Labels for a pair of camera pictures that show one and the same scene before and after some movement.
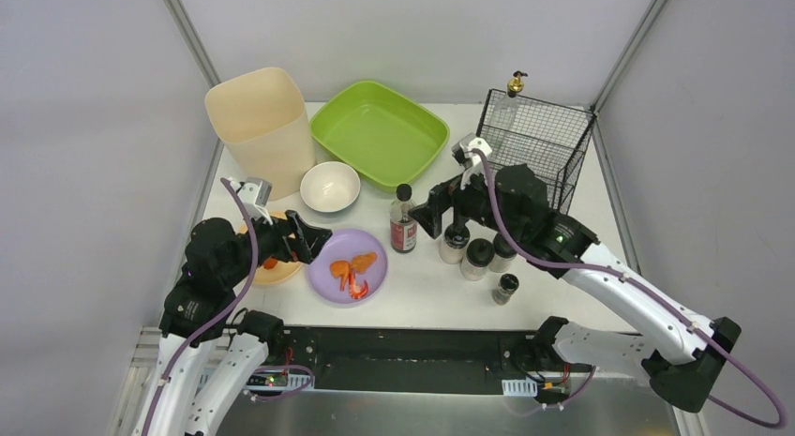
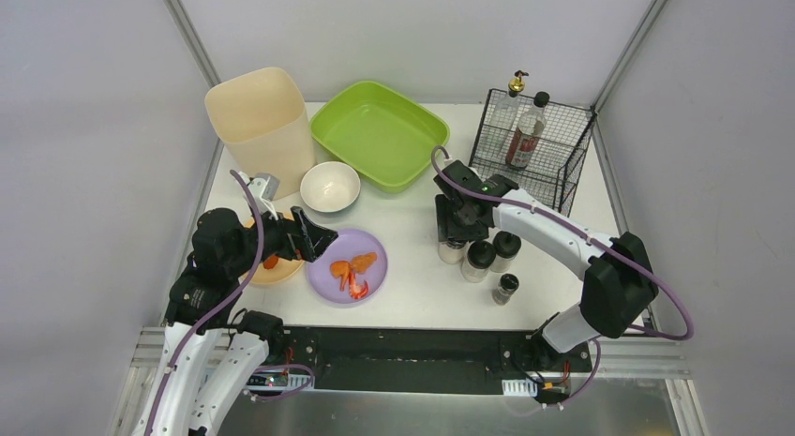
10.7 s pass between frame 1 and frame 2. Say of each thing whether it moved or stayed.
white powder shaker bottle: stayed
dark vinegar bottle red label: moved
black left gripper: stayed
